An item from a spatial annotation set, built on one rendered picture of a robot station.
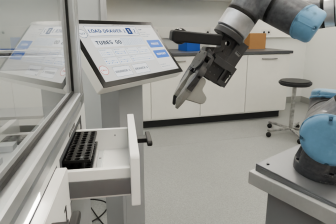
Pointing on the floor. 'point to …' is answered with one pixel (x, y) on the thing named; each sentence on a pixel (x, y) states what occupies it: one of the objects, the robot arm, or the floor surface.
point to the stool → (290, 106)
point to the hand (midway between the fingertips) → (175, 100)
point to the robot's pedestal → (291, 203)
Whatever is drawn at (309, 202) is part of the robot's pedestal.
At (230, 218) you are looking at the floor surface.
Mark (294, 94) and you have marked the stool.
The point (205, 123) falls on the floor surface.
